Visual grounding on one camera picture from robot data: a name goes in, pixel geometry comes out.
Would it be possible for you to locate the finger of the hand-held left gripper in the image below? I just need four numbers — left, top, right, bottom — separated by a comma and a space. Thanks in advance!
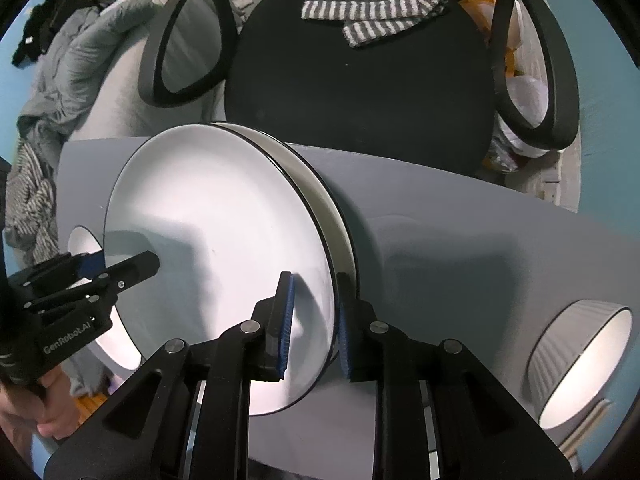
10, 252, 106, 287
94, 251, 161, 294

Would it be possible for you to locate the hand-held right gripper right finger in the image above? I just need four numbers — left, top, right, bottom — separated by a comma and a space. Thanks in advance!
336, 272, 573, 480

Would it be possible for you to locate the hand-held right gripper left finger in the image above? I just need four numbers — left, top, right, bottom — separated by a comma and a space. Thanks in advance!
42, 271, 301, 480

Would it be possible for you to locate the white black-rimmed deep plate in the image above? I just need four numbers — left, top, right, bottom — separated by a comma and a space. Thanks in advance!
102, 123, 337, 418
210, 121, 360, 368

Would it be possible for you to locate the white ribbed bowl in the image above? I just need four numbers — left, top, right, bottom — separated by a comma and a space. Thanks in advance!
527, 300, 632, 430

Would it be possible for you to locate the person's left hand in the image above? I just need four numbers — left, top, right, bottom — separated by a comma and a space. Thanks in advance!
0, 367, 81, 453

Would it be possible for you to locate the small white plate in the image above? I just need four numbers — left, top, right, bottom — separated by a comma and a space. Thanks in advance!
67, 225, 146, 372

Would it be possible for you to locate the grey striped cloth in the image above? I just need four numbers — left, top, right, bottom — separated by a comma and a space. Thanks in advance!
4, 144, 62, 267

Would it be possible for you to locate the grey clothes pile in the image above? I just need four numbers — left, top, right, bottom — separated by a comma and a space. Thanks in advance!
17, 0, 157, 171

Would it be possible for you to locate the black office chair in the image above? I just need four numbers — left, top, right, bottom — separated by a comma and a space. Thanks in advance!
139, 0, 582, 178

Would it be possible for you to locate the black garment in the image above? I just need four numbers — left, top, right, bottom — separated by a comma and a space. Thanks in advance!
12, 0, 76, 67

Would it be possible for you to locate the beige wooden board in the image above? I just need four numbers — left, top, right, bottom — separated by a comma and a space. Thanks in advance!
557, 397, 613, 463

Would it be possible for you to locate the white plastic bag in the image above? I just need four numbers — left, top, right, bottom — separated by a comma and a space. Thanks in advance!
504, 0, 557, 157

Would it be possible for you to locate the orange bag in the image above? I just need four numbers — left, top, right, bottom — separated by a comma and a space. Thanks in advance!
459, 0, 517, 77

